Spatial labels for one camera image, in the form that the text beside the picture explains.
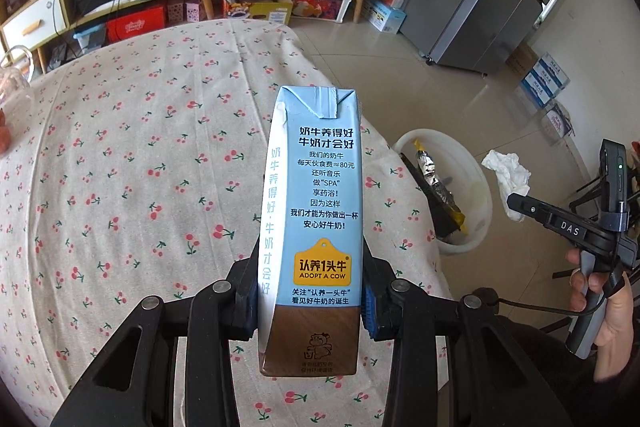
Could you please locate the white tissue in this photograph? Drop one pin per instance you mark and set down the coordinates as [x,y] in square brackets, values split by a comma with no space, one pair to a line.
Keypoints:
[505,172]

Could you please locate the cherry-print tablecloth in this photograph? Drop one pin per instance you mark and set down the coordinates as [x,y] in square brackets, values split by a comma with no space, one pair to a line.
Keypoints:
[150,157]

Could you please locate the red flat box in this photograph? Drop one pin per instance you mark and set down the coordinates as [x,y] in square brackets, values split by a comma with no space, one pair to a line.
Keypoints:
[135,24]

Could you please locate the blue and white carton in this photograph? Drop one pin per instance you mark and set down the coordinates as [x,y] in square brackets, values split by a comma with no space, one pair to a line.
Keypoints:
[385,18]

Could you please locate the white plastic basin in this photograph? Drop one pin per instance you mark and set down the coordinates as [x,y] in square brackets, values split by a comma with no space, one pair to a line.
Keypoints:
[475,187]

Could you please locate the blue plastic container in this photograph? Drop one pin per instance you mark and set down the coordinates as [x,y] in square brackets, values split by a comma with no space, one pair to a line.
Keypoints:
[90,39]

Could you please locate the brown cardboard box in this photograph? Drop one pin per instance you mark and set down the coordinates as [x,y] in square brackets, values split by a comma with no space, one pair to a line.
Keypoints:
[520,57]

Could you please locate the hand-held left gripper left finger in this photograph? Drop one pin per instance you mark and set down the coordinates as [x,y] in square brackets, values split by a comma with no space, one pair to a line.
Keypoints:
[245,317]

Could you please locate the pink patterned boxes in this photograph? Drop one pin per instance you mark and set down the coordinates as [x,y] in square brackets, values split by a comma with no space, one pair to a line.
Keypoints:
[185,11]

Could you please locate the person's right hand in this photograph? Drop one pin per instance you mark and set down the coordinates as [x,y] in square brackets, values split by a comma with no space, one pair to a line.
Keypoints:
[615,332]

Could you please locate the small printed pack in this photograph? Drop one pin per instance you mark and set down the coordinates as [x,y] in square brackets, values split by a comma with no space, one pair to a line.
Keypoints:
[560,121]

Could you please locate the light blue milk carton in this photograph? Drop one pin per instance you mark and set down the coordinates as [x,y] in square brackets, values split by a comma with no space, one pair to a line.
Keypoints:
[320,187]

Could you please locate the stack of blue-white cartons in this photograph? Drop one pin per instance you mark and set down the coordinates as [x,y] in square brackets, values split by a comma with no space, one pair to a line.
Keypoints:
[545,79]

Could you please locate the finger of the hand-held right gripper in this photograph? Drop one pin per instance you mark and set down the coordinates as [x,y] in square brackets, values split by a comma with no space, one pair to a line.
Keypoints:
[525,208]

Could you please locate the yellow cartoon-print cardboard box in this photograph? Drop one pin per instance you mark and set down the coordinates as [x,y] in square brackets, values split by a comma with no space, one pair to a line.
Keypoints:
[260,9]

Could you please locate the white storage box red print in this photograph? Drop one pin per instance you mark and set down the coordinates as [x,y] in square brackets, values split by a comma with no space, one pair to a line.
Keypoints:
[320,9]

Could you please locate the clear glass jar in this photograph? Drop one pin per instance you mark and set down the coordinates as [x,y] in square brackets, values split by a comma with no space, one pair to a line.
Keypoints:
[15,82]

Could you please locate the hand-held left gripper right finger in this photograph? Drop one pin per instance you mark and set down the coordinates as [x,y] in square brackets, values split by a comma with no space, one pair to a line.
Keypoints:
[370,313]

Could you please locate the black metal stool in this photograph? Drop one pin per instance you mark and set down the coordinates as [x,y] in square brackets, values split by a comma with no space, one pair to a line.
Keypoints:
[587,197]

